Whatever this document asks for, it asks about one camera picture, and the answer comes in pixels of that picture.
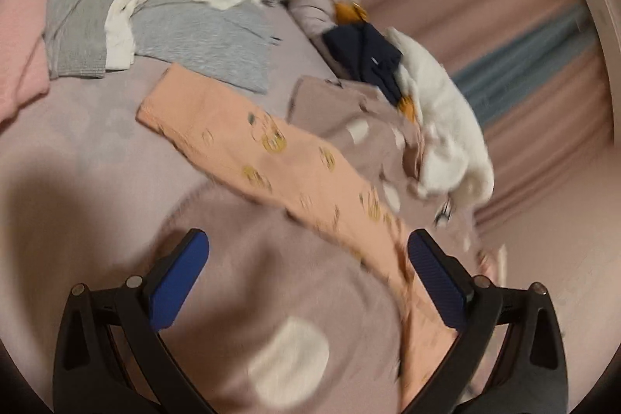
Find navy cloth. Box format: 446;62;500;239
323;22;411;104

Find pink cloth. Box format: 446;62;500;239
0;0;53;124

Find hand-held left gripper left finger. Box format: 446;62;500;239
52;228;217;414

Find peach printed pants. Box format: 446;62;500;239
136;64;508;410

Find grey ribbed garment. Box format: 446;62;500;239
43;0;146;80

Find white fluffy garment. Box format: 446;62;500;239
385;27;496;206

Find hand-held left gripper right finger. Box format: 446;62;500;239
402;229;569;414

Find grey knit garment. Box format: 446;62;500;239
130;1;273;95

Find mauve blanket with white spots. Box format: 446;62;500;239
0;2;508;414

